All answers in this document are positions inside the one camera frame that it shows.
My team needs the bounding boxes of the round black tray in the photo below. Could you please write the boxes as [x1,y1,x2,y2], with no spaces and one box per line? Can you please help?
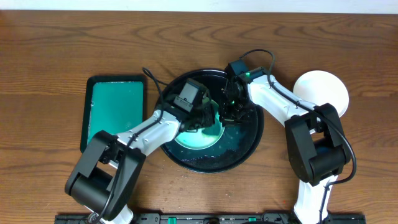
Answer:
[161,69,264,173]

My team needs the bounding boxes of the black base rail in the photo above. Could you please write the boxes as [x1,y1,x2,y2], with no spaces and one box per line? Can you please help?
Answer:
[54,212,366,224]

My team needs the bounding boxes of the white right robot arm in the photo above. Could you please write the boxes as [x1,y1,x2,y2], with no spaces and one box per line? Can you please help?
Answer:
[219,65,356,223]

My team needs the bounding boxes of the green rectangular water tray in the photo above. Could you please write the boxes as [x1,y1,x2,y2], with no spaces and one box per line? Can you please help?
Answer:
[80,75,146,152]

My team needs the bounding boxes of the mint green stained plate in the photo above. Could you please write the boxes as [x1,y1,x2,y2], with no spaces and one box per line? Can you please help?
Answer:
[175,100,224,150]

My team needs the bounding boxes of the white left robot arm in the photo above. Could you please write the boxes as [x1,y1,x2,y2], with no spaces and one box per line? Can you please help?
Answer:
[65,95,215,223]

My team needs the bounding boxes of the white stained plate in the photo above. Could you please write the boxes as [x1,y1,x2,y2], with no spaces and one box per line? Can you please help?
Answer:
[293,70,349,117]

